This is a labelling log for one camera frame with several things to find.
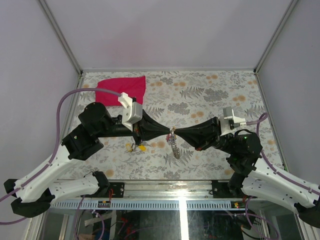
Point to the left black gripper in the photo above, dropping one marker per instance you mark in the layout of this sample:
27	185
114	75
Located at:
147	129

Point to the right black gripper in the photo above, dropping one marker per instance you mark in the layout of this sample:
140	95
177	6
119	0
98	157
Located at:
202	135

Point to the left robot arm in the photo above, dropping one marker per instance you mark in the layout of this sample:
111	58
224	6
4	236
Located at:
84	141

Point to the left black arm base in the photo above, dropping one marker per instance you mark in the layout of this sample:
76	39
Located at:
116	190

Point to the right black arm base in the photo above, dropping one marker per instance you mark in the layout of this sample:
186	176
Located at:
220	189

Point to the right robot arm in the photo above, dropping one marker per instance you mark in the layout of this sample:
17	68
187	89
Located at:
253	174

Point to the orange tag key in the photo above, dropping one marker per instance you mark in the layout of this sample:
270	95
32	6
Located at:
142	148

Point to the yellow tag key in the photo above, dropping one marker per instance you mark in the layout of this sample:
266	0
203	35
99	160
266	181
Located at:
129	147

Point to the pink folded cloth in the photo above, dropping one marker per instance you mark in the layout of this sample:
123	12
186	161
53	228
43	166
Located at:
135	87

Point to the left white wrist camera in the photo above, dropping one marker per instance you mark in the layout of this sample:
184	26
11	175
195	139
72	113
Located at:
132	111

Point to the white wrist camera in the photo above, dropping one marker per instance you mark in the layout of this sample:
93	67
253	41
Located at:
228	121
132	111

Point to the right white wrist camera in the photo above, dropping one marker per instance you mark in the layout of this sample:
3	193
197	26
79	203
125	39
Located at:
228	121

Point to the aluminium front rail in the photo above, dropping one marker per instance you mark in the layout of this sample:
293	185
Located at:
168	189

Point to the white slotted cable duct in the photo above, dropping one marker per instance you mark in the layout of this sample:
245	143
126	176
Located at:
125	204

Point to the right aluminium frame post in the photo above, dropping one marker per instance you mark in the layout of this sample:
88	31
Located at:
280	26

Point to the aluminium frame post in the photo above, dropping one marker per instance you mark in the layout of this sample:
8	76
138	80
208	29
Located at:
59	35
280	26

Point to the left aluminium frame post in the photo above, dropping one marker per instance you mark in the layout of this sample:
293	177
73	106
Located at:
59	35

